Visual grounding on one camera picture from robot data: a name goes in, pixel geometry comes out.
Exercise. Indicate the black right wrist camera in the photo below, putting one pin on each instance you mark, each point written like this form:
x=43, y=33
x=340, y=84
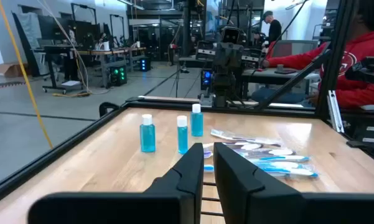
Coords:
x=230, y=35

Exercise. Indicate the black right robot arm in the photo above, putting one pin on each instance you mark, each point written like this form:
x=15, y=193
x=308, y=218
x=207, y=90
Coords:
x=223, y=84

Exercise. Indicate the silver aluminium bracket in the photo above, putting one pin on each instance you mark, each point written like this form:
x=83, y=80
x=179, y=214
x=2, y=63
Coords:
x=335, y=112

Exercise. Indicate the blue toothbrush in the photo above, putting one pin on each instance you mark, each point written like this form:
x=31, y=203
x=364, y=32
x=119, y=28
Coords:
x=283, y=165
x=286, y=158
x=298, y=172

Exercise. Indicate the purple toothbrush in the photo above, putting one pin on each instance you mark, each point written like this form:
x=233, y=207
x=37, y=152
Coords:
x=236, y=136
x=250, y=146

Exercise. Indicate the cardboard box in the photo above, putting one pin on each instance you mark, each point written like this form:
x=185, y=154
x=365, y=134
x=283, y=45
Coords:
x=9, y=69

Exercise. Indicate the wooden workbench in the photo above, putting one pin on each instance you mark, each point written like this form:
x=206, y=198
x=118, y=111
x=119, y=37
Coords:
x=112, y=52

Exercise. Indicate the black metal table frame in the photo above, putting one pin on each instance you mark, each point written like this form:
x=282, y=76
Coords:
x=49, y=155

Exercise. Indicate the computer with blue lights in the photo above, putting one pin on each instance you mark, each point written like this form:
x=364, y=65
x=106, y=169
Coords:
x=145, y=64
x=206, y=79

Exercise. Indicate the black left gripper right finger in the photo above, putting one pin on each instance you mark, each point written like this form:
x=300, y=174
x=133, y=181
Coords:
x=236, y=193

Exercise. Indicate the black desk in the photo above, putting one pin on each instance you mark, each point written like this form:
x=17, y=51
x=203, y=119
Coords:
x=57, y=49

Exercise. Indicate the grey desk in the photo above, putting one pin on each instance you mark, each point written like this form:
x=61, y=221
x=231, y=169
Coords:
x=267, y=76

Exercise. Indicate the computer with green lights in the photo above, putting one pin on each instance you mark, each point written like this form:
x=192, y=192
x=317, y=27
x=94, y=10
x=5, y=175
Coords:
x=118, y=76

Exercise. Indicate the person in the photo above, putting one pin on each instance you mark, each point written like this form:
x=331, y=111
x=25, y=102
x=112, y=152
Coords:
x=367, y=43
x=273, y=31

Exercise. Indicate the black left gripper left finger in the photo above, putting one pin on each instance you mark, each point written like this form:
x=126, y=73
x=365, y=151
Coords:
x=186, y=186

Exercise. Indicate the blue and white toothbrushes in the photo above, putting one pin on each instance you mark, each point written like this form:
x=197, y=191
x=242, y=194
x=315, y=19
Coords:
x=280, y=152

